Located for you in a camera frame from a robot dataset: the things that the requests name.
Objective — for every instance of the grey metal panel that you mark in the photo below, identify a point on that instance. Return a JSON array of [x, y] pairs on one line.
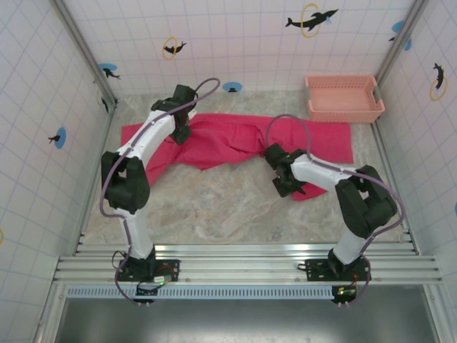
[[250, 321]]

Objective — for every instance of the aluminium mounting beam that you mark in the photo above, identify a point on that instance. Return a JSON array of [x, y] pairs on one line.
[[235, 264]]

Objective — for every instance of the aluminium side rail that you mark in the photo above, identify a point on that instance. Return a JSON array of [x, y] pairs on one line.
[[94, 178], [394, 178]]

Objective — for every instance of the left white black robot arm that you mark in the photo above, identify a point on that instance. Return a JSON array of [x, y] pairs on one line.
[[157, 128]]

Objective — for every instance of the pink plastic basket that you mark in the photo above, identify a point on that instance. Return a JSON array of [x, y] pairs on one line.
[[342, 89]]

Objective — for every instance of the small blue oval sticker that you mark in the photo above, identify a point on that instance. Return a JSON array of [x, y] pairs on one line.
[[232, 86]]

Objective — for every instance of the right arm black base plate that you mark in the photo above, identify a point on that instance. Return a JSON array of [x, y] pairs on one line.
[[316, 268]]

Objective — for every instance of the pink long pants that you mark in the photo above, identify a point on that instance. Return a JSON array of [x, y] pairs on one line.
[[228, 139]]

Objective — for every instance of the right green circuit board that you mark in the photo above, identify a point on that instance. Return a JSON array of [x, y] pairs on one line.
[[345, 292]]

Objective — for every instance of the blue patches sticker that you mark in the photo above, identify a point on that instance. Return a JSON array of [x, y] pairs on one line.
[[399, 26]]

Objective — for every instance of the green circuit board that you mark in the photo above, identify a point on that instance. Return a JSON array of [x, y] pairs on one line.
[[345, 292], [161, 279]]

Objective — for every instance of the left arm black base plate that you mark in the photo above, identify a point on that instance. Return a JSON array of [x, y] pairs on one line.
[[171, 266]]

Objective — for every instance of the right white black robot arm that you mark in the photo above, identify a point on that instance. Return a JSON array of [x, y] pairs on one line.
[[321, 171]]

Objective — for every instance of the aluminium corner post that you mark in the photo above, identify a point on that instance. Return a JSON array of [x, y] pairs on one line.
[[401, 43], [84, 53]]

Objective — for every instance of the left green circuit board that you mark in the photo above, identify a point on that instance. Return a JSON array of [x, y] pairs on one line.
[[161, 279]]

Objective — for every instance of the blue circle dolphin sticker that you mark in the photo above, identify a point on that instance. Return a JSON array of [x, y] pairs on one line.
[[59, 137], [109, 70]]

